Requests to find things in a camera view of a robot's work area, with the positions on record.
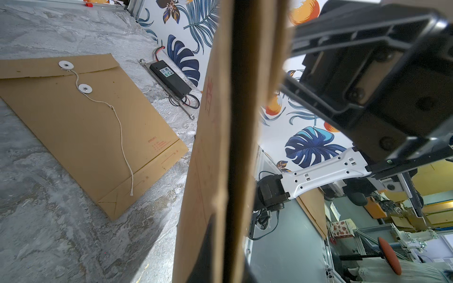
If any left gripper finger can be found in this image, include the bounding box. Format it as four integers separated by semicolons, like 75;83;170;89
186;213;226;283

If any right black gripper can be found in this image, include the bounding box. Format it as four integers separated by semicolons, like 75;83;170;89
281;1;453;178

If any black power adapter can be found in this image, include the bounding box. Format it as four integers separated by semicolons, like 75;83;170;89
149;60;192;99

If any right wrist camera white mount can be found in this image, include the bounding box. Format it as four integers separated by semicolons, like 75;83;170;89
256;146;372;213

